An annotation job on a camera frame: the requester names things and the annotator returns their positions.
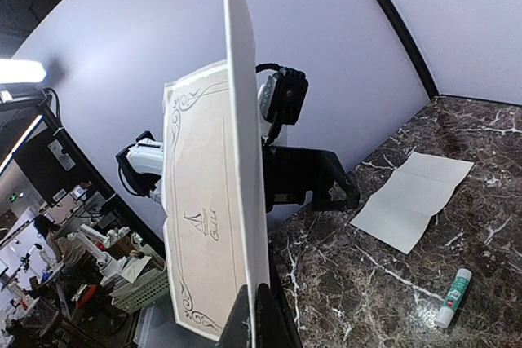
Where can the cream decorated letter paper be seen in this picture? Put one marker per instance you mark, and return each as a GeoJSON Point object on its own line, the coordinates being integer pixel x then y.
{"type": "Point", "coordinates": [212, 183]}

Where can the green white glue stick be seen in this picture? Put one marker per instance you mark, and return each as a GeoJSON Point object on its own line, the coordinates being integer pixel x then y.
{"type": "Point", "coordinates": [453, 298]}

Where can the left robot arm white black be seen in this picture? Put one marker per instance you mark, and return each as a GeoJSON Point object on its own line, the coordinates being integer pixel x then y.
{"type": "Point", "coordinates": [140, 165]}

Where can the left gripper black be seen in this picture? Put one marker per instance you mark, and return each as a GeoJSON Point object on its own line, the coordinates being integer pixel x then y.
{"type": "Point", "coordinates": [289, 173]}

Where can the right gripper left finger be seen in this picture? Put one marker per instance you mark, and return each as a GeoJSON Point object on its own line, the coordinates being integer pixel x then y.
{"type": "Point", "coordinates": [239, 330]}

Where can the grey folded paper sheet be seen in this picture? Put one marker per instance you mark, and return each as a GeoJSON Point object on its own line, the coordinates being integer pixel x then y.
{"type": "Point", "coordinates": [398, 213]}

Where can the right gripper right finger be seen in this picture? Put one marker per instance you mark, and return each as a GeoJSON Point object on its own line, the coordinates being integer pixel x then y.
{"type": "Point", "coordinates": [274, 327]}

